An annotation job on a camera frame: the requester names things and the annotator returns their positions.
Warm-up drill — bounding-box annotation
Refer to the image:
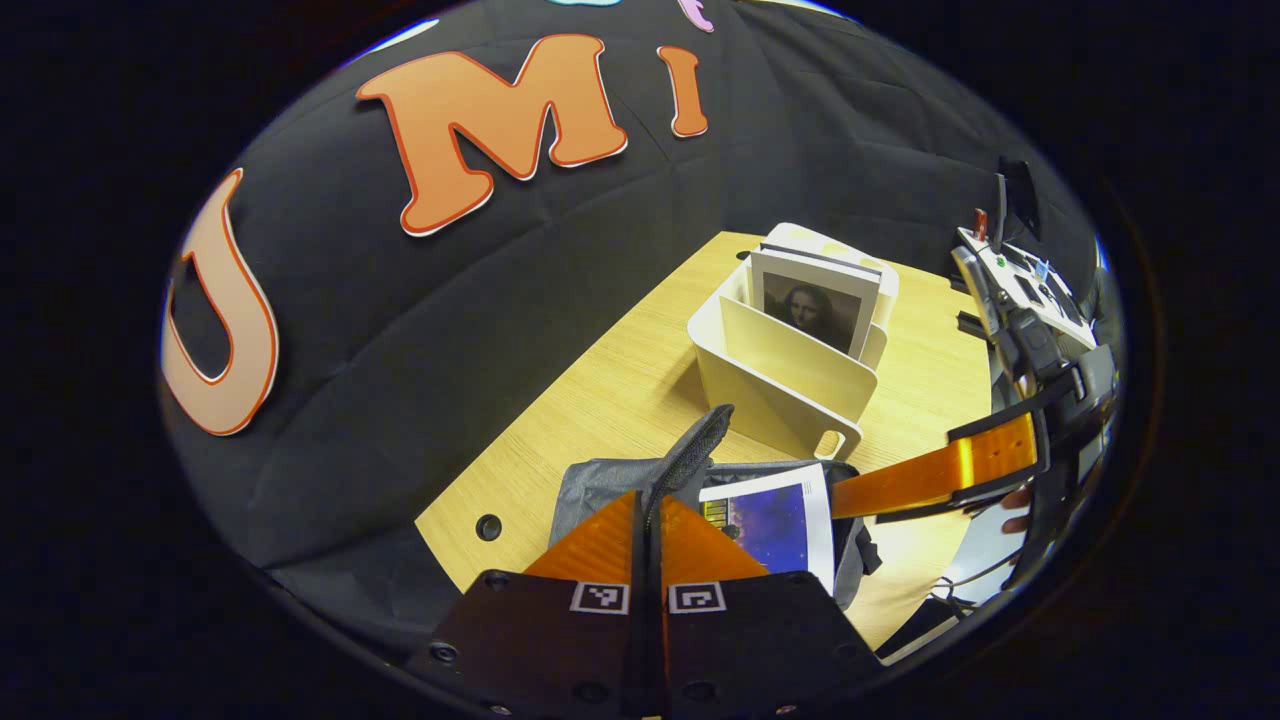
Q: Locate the white bookshelf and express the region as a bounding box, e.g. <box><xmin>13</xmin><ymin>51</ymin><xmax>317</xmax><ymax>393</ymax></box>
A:
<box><xmin>687</xmin><ymin>222</ymin><xmax>901</xmax><ymax>463</ymax></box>

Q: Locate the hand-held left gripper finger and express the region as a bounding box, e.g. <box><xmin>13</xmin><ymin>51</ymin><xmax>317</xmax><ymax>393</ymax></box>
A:
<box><xmin>650</xmin><ymin>495</ymin><xmax>886</xmax><ymax>720</ymax></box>
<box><xmin>405</xmin><ymin>490</ymin><xmax>646</xmax><ymax>720</ymax></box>

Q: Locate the grey schoolbag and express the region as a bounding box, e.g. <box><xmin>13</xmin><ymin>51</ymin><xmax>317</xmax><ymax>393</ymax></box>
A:
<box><xmin>548</xmin><ymin>403</ymin><xmax>883</xmax><ymax>611</ymax></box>

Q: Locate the black cable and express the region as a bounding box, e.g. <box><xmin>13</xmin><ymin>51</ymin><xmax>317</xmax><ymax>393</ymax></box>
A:
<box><xmin>930</xmin><ymin>572</ymin><xmax>1007</xmax><ymax>613</ymax></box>

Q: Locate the blue spine book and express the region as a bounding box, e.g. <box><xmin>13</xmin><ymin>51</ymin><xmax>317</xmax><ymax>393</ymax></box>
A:
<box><xmin>697</xmin><ymin>462</ymin><xmax>836</xmax><ymax>596</ymax></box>

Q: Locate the white portrait cover book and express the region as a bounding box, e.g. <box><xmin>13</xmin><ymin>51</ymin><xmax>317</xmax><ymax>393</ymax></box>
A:
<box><xmin>750</xmin><ymin>240</ymin><xmax>884</xmax><ymax>359</ymax></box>

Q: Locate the white electronic device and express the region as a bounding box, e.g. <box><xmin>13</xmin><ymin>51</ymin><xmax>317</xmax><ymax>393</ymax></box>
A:
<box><xmin>950</xmin><ymin>205</ymin><xmax>1096</xmax><ymax>361</ymax></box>

